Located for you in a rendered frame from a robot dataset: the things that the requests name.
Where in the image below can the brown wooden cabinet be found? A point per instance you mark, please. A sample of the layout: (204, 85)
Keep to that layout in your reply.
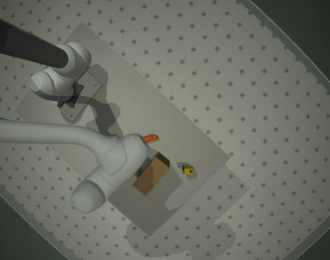
(151, 174)

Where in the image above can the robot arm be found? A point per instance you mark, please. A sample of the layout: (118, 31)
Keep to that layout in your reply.
(118, 157)

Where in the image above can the orange spirit level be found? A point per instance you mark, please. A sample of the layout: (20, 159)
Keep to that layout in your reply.
(150, 138)

